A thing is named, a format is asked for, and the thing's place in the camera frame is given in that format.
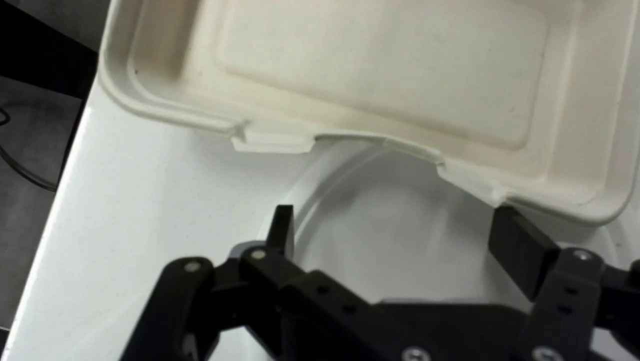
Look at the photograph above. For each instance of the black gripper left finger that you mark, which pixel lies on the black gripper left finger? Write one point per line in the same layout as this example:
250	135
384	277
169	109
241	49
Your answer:
221	294

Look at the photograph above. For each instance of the white clamshell takeout container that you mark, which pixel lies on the white clamshell takeout container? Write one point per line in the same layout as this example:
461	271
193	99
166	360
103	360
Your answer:
373	66

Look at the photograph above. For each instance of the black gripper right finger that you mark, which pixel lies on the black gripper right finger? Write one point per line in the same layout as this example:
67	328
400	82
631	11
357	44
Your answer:
566	288

